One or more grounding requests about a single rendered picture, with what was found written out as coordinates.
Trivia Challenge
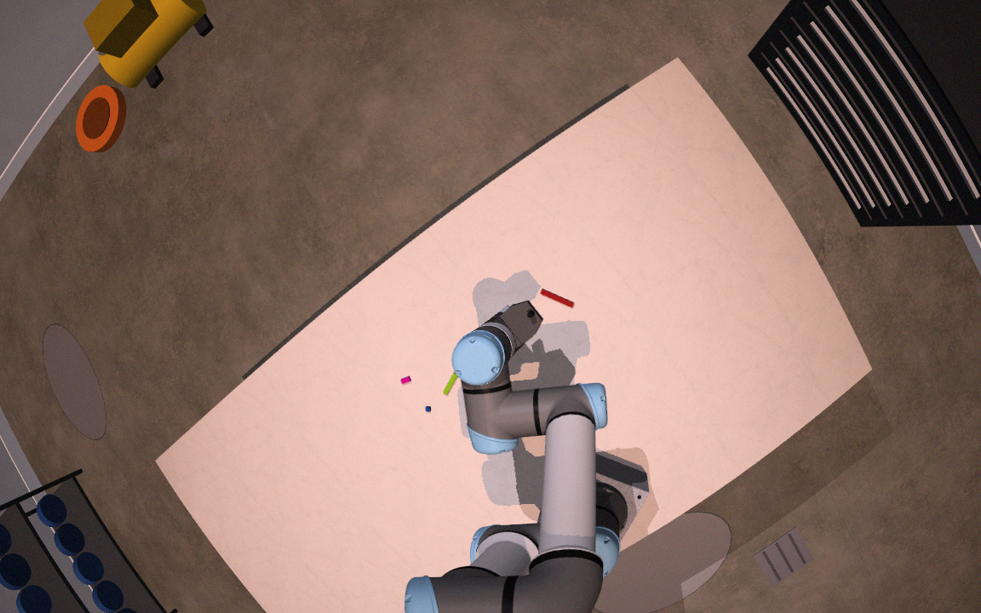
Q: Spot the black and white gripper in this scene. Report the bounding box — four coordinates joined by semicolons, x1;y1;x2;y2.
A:
478;301;543;358

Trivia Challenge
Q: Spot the lime green rod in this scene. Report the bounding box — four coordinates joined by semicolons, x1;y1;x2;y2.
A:
443;372;457;395

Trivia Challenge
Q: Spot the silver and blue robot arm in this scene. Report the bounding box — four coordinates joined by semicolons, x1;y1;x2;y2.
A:
404;326;628;613

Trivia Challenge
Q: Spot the dark red rod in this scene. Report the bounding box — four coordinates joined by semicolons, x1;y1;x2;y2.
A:
540;289;574;307

